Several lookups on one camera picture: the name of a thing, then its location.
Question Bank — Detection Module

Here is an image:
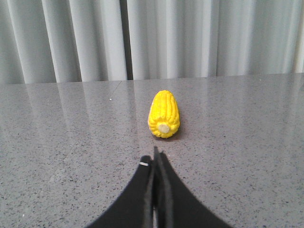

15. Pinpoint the yellow corn cob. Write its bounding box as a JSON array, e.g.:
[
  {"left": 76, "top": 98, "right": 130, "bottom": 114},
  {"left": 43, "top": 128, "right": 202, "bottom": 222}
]
[{"left": 148, "top": 90, "right": 180, "bottom": 138}]

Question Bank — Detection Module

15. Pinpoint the white pleated curtain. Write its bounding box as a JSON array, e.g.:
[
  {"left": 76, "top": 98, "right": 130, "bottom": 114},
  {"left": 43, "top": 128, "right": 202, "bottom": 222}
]
[{"left": 0, "top": 0, "right": 304, "bottom": 84}]

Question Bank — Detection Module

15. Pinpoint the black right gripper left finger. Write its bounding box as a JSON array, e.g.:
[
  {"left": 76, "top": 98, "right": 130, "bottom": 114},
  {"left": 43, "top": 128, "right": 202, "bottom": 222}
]
[{"left": 89, "top": 155, "right": 155, "bottom": 228}]

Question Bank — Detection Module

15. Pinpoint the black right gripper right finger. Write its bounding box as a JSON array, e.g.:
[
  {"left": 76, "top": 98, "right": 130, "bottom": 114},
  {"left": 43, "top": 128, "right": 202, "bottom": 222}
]
[{"left": 155, "top": 148, "right": 231, "bottom": 228}]

